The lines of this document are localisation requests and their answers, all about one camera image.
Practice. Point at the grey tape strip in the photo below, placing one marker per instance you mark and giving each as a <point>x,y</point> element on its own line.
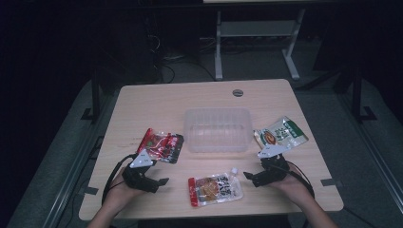
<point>91,190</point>
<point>331,182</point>

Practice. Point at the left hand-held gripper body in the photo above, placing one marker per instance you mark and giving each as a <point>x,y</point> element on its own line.
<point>139,161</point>

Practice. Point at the grey round table grommet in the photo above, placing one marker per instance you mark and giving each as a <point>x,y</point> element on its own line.
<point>238,92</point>

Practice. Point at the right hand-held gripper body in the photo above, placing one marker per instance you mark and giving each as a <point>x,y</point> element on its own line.
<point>274,171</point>

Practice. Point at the white desk frame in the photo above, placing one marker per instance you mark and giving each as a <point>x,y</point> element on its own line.
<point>258,28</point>

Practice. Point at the metal floor rail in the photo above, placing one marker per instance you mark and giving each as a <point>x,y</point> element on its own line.
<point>377,158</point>
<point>72,177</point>

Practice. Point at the clear plastic container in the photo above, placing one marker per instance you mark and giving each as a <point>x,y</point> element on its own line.
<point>218,129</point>

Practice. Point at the red snack packet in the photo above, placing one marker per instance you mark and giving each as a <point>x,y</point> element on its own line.
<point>160,144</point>

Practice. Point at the green and white packet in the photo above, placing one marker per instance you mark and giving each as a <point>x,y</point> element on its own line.
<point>285,133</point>

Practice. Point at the person's right hand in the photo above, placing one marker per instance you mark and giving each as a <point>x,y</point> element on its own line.
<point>293,185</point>

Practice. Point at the black metal stand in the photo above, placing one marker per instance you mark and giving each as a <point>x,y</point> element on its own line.
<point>95,95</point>
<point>357,95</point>

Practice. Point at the person's left hand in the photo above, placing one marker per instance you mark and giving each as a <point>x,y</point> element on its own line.
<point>122,190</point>

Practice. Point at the spouted pouch with white cap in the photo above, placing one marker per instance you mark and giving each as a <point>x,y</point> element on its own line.
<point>215,188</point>

